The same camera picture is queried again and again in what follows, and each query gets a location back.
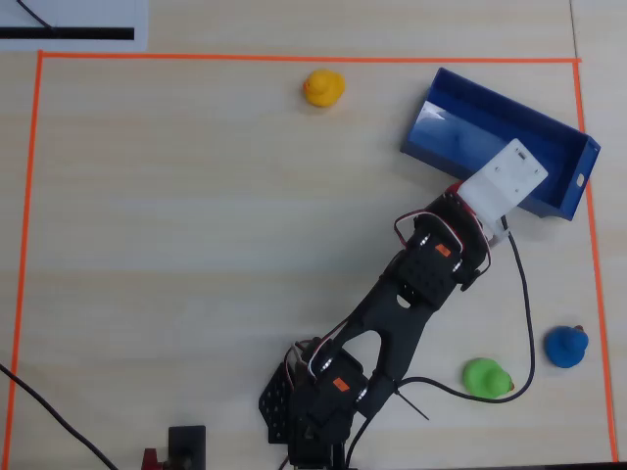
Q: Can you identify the white paper with black bar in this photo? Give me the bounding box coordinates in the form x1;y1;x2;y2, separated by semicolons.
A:
0;0;149;52

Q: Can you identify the blue plastic box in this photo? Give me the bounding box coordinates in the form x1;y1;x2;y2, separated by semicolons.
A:
400;67;602;222

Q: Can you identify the black camera stand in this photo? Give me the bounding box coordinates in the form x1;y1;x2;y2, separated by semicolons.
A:
168;425;208;470

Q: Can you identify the blue rubber duck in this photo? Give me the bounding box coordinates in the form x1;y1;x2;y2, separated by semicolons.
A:
544;324;590;368

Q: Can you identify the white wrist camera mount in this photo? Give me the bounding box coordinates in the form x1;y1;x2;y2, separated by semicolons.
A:
458;138;549;246

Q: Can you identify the yellow rubber duck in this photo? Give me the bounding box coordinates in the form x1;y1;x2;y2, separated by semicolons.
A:
302;70;347;108

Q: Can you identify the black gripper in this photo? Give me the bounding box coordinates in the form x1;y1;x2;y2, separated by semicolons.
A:
424;183;493;252

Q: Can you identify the orange tape strip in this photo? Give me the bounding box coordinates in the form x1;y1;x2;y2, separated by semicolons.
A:
37;50;583;65
3;50;45;470
571;58;619;464

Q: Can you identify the black camera cable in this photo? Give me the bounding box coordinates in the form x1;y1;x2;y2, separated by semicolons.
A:
345;233;536;469

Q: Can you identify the black zip tie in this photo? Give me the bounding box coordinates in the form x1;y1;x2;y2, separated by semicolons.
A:
393;385;431;423

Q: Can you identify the green rubber duck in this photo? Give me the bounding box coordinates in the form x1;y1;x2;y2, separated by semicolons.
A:
462;356;515;399

